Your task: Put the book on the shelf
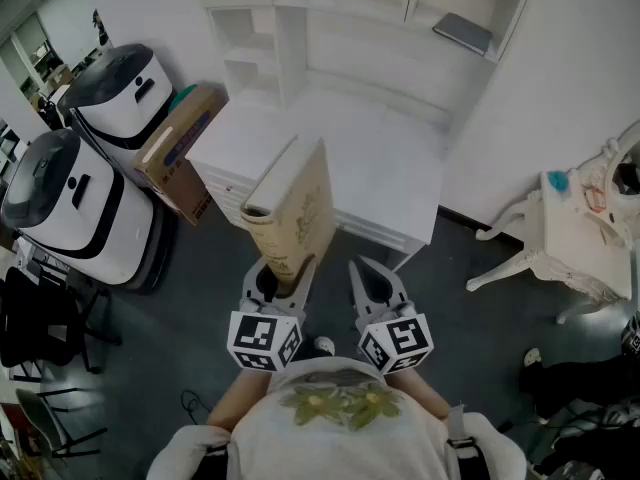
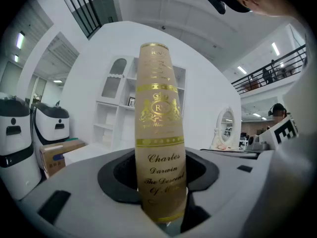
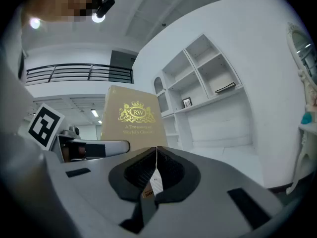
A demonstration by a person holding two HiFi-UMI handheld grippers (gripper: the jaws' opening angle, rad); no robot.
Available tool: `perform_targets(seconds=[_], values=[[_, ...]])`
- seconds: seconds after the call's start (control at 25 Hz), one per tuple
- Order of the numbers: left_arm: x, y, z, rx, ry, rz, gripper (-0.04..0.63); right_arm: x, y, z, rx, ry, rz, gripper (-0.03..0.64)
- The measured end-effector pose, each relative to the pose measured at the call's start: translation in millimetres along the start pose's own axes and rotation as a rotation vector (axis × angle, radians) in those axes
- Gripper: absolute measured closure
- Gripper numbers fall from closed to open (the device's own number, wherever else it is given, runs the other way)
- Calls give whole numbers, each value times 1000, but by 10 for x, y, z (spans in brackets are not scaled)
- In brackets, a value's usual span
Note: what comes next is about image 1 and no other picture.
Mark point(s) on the dark blue thin book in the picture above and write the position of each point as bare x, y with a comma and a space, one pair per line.
462, 33

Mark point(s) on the white ornate dressing table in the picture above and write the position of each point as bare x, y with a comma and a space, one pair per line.
570, 238

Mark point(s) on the teal fluffy item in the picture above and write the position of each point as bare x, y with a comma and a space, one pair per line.
558, 180

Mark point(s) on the white floral t-shirt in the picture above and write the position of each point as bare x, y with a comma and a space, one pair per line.
340, 443

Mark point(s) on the person's white shoe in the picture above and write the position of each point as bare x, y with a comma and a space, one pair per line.
324, 345

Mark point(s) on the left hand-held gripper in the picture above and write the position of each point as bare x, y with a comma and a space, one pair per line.
250, 333

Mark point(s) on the background storage shelves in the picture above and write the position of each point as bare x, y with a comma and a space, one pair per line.
45, 63

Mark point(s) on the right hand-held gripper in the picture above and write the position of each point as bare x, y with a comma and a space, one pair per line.
400, 338

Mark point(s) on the person's left forearm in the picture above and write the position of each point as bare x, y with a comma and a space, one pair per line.
240, 398

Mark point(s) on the black office chair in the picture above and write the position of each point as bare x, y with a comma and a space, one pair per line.
35, 318

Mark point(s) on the thick tan hardcover book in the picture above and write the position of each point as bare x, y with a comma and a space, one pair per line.
300, 208

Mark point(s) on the brown cardboard box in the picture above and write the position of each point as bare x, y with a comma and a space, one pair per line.
180, 148

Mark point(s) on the person's right forearm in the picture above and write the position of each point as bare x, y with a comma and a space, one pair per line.
420, 393

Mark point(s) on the grey seat metal chair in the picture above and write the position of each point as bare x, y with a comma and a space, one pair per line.
40, 418

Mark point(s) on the white black-topped service robot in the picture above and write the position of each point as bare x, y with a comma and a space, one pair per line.
115, 98
80, 208

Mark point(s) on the small red item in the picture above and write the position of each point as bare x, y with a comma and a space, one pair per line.
596, 199

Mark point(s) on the teal round object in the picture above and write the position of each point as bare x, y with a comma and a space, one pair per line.
181, 95

